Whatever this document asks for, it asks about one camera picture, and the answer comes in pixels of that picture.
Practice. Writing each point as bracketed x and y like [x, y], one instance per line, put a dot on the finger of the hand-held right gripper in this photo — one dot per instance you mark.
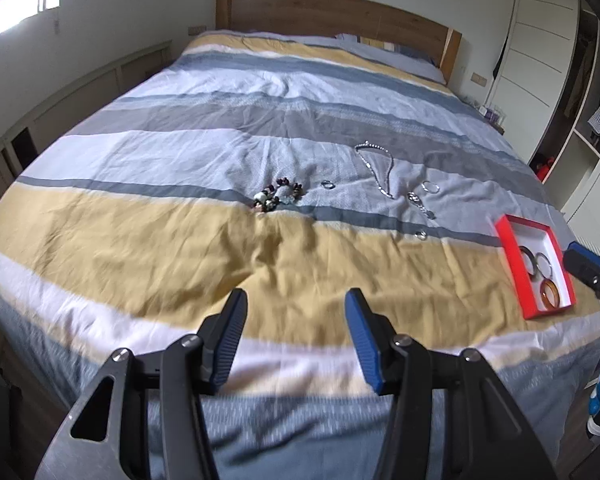
[582, 262]

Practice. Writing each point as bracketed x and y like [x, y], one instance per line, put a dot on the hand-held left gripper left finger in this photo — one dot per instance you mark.
[230, 340]

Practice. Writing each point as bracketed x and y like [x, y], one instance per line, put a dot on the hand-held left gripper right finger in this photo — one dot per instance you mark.
[365, 345]

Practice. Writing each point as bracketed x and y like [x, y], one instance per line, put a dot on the red cardboard box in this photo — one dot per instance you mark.
[540, 240]

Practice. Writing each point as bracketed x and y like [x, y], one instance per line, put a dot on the amber translucent bangle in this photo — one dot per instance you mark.
[542, 296]

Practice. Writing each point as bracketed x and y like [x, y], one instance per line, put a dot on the olive gold thick bangle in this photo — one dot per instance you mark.
[521, 260]

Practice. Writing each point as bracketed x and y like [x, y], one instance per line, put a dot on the red item in closet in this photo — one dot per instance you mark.
[542, 167]

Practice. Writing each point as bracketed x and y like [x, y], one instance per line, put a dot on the striped bed with headboard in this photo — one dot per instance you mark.
[155, 250]

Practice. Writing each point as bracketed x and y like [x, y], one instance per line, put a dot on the thin silver bangle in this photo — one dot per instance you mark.
[424, 187]

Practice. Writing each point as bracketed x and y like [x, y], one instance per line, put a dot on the small purple box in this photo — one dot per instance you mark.
[492, 114]

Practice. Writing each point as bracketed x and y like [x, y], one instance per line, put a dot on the white wardrobe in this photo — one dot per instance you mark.
[535, 35]

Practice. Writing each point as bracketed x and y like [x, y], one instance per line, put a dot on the grey pillow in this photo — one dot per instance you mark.
[390, 55]

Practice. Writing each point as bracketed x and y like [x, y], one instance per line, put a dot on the wooden bed headboard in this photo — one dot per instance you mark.
[330, 10]

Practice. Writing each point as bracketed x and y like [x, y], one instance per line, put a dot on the beige wall switch plate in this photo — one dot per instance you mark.
[478, 78]

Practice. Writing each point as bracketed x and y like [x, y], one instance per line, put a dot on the low beige wall cabinet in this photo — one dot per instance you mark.
[80, 90]

